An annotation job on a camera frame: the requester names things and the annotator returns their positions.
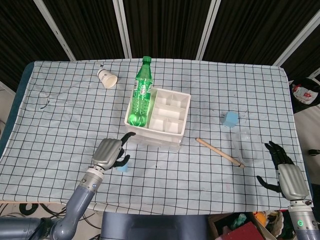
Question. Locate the black-grid checkered tablecloth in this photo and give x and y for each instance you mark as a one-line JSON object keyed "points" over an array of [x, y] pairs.
{"points": [[75, 112]]}

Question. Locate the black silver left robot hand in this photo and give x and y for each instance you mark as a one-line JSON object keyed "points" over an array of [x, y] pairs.
{"points": [[106, 153]]}

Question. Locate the white partition frame post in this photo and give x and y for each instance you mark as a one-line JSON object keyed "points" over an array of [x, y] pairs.
{"points": [[207, 30], [122, 30], [56, 30], [295, 40]]}

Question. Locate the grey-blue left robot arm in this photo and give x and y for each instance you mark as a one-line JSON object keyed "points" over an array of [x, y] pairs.
{"points": [[80, 195]]}

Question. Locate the white storage box frame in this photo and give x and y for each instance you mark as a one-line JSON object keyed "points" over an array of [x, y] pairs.
{"points": [[167, 111]]}

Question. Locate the blue foam cube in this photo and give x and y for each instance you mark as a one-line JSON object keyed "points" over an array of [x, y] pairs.
{"points": [[122, 169], [229, 119]]}

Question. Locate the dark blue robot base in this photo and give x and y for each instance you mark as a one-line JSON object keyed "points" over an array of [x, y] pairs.
{"points": [[155, 227]]}

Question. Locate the white paper cup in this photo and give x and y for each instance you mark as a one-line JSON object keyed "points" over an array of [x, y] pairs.
{"points": [[107, 78]]}

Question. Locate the wooden stick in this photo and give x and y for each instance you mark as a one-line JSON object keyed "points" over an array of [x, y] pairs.
{"points": [[220, 152]]}

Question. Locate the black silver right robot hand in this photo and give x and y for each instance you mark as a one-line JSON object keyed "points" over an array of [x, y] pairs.
{"points": [[292, 180]]}

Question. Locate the black bag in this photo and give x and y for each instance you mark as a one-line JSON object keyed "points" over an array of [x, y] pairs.
{"points": [[306, 96]]}

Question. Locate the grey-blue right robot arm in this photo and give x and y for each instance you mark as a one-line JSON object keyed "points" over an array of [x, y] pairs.
{"points": [[301, 222]]}

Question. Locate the clear plastic cup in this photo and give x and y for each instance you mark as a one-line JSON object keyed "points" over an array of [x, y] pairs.
{"points": [[250, 147]]}

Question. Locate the cardboard box with clutter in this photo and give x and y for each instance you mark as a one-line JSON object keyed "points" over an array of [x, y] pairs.
{"points": [[240, 231]]}

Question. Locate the green plastic bottle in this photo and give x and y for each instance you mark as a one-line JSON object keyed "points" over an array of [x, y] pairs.
{"points": [[142, 95]]}

